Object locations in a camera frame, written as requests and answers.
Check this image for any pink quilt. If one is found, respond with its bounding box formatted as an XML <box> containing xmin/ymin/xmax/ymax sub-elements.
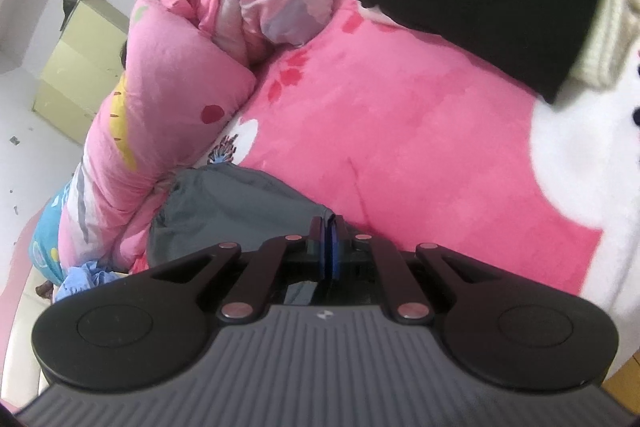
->
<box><xmin>58</xmin><ymin>0</ymin><xmax>334</xmax><ymax>271</ymax></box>

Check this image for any yellow-green cabinet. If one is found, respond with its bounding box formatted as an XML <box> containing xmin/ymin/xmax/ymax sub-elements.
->
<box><xmin>32</xmin><ymin>0</ymin><xmax>129</xmax><ymax>144</ymax></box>

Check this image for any blue cloth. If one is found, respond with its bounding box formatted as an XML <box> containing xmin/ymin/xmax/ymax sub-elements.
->
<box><xmin>53</xmin><ymin>261</ymin><xmax>126</xmax><ymax>303</ymax></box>

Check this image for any pink floral bed sheet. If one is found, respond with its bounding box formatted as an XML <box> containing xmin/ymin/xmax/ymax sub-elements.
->
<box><xmin>219</xmin><ymin>0</ymin><xmax>639</xmax><ymax>323</ymax></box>

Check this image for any folded light pink garment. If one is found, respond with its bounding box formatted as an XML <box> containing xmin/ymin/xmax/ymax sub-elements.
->
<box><xmin>570</xmin><ymin>0</ymin><xmax>639</xmax><ymax>89</ymax></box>

